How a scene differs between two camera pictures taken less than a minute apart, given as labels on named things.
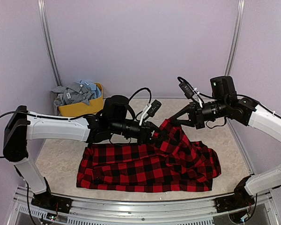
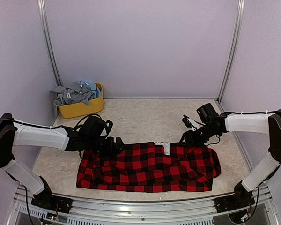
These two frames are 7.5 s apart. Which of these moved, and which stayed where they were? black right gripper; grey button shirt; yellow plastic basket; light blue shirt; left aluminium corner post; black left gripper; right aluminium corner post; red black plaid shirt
Moved: red black plaid shirt; black left gripper; black right gripper
Stayed: grey button shirt; light blue shirt; yellow plastic basket; right aluminium corner post; left aluminium corner post
